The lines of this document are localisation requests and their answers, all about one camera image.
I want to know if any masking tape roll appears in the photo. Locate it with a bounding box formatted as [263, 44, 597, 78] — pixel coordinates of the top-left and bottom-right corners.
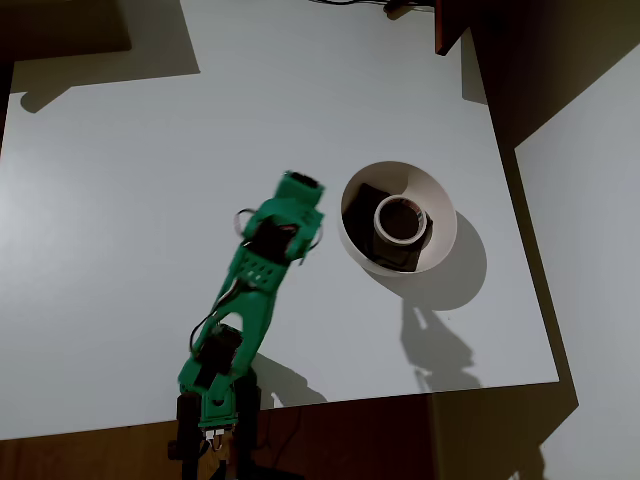
[373, 194, 433, 247]

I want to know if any dark folded cloth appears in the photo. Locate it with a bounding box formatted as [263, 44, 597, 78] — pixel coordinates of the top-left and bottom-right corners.
[342, 182, 434, 272]

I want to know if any beige bowl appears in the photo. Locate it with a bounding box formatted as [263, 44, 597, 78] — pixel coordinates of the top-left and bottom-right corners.
[335, 160, 459, 276]

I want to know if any black table clamp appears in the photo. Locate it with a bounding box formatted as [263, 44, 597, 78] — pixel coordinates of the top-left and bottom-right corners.
[232, 369, 265, 480]
[167, 392, 202, 480]

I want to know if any brown wooden board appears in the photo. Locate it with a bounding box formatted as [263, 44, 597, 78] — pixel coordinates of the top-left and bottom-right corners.
[433, 0, 474, 57]

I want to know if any dark brown furniture piece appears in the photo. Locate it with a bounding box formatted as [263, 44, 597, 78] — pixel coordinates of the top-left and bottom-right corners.
[0, 0, 134, 64]

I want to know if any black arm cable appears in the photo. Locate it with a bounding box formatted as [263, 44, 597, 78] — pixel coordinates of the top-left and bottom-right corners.
[188, 206, 255, 354]

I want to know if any black cable with plug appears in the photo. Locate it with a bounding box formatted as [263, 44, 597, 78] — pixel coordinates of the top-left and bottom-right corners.
[308, 0, 436, 15]

